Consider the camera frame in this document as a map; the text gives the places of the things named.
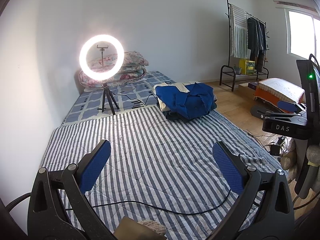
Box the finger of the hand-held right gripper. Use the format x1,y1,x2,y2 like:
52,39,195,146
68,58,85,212
264,111,308,121
277,101,304,114

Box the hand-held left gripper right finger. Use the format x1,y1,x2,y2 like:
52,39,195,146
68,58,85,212
212,141,295,240

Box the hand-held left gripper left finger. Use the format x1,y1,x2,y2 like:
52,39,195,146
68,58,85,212
27,139,118,240

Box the beige and blue jacket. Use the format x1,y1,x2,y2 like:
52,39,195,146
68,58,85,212
153,81,217,120

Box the dark hanging clothes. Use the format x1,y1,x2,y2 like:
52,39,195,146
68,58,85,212
247,17,268,72

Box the black clothes rack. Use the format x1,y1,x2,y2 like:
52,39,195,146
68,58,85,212
219,0,270,92

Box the person's right hand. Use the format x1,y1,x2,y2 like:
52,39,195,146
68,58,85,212
306,145,320,168

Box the beige plush toy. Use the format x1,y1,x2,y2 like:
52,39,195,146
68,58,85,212
279,139,298,183

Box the blue striped blanket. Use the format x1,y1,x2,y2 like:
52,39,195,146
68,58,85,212
41,104,289,240

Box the yellow box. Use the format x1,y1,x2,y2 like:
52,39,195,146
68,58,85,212
239,59,256,75

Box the olive cloth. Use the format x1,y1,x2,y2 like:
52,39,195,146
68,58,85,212
114,216,144,240

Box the window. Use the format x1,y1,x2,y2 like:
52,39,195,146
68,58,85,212
287,9,320,59

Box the black tripod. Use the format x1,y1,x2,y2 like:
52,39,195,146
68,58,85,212
97,81,120,115

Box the dark folded clothing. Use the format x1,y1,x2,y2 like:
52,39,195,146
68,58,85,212
157,100,218,122

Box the beige fuzzy cloth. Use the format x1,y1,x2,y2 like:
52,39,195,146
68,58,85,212
137,220,167,238

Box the striped hanging towel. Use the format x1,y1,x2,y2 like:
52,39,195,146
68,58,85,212
229,4,250,58

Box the floral quilt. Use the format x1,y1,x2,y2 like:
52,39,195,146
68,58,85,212
79,67,148,92
89,51,150,68

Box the black ring light cable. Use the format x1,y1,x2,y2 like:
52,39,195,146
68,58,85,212
110,92,157,105

